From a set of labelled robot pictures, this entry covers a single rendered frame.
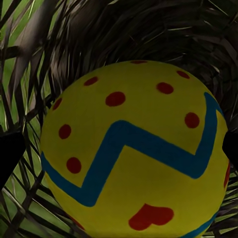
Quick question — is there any wicker basket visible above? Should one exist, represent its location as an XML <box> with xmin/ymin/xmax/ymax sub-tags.
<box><xmin>0</xmin><ymin>0</ymin><xmax>238</xmax><ymax>238</ymax></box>

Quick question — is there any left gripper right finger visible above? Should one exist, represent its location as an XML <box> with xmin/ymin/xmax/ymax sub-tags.
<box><xmin>222</xmin><ymin>132</ymin><xmax>238</xmax><ymax>172</ymax></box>

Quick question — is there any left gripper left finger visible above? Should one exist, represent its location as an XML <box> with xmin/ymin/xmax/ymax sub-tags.
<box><xmin>0</xmin><ymin>131</ymin><xmax>26</xmax><ymax>191</ymax></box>

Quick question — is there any easter egg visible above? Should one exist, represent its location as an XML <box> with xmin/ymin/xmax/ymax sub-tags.
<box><xmin>37</xmin><ymin>59</ymin><xmax>230</xmax><ymax>238</ymax></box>

